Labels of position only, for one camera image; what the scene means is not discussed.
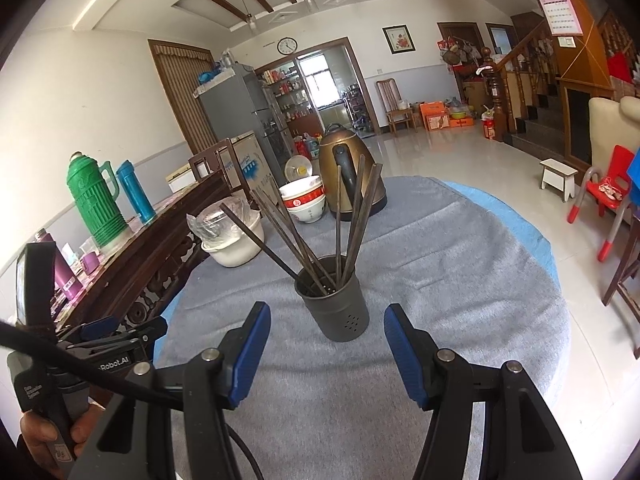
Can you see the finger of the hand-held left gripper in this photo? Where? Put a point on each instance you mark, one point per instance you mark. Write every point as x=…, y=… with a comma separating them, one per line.
x=97, y=330
x=147, y=330

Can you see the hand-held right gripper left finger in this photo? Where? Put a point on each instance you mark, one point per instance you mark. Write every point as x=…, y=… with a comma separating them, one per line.
x=247, y=355

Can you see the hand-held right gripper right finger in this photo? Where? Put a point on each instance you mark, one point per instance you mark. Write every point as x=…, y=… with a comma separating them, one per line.
x=407, y=355

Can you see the dark grey chopstick holder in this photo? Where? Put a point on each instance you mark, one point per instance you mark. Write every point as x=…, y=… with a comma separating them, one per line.
x=335, y=310

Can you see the bundle of dark chopsticks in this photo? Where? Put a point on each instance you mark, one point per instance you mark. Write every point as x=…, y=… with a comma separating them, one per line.
x=338, y=220

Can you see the person's left hand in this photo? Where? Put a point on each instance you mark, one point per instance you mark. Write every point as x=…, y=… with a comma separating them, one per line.
x=37, y=437

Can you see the purple cup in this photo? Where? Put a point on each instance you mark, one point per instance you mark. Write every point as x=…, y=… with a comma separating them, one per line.
x=90, y=264

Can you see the purple thermos flask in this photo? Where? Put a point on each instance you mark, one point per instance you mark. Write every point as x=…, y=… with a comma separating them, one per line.
x=65, y=270

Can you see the carved dark wooden sideboard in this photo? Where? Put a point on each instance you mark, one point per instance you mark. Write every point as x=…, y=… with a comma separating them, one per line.
x=150, y=260

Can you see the grey tablecloth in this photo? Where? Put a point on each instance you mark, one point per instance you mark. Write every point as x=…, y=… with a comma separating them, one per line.
x=450, y=285

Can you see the white plastic basin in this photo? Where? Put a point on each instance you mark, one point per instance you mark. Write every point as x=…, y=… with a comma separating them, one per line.
x=235, y=252

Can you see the clear plastic bag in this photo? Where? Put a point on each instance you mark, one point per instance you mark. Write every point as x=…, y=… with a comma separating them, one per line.
x=215, y=225

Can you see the green thermos flask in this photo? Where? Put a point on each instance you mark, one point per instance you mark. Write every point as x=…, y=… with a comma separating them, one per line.
x=97, y=205

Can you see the blue thermos flask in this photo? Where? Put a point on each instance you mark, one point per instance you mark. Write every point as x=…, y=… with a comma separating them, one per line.
x=135, y=195

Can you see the small white cardboard box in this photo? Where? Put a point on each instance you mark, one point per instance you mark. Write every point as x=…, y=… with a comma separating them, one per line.
x=181, y=179

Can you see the white bowl with red band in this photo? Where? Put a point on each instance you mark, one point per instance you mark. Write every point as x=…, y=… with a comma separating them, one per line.
x=304, y=202

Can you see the light blue table cover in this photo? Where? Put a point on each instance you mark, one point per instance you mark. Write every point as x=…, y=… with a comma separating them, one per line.
x=525, y=230

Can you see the brown wooden chair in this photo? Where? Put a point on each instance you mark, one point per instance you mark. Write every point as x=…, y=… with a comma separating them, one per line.
x=212, y=152

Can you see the white box with blue print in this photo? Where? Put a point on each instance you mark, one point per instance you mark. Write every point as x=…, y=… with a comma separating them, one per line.
x=247, y=160

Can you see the gold electric kettle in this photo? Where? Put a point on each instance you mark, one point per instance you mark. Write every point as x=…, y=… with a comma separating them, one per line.
x=330, y=175

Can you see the dark wooden chair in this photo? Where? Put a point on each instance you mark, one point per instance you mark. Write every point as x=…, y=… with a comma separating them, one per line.
x=625, y=270

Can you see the small white stool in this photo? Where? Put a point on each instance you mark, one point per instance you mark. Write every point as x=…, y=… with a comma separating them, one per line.
x=557, y=170

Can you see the orange cardboard box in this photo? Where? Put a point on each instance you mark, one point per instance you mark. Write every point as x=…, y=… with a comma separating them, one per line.
x=434, y=115

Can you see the grey refrigerator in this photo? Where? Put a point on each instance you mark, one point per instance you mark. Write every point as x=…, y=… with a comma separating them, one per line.
x=235, y=100

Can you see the blue bag on refrigerator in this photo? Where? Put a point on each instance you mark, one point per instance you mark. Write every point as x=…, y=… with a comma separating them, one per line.
x=210, y=76

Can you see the tall-backed wooden chair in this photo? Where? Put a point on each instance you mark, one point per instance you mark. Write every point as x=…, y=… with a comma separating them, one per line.
x=387, y=92

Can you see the red child chair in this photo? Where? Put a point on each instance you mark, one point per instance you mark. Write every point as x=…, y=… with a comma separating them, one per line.
x=617, y=170

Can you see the blue plastic sheet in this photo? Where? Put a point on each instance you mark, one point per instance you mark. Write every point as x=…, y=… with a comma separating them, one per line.
x=635, y=170

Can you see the cream armchair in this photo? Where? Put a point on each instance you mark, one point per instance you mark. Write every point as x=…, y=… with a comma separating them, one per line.
x=612, y=125

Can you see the wooden stair railing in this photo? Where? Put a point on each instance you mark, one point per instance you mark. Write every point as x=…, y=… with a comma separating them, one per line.
x=520, y=60

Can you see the round wall clock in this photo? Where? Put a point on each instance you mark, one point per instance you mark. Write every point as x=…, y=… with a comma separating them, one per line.
x=287, y=46

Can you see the framed wall picture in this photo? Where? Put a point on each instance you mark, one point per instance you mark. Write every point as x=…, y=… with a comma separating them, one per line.
x=399, y=40

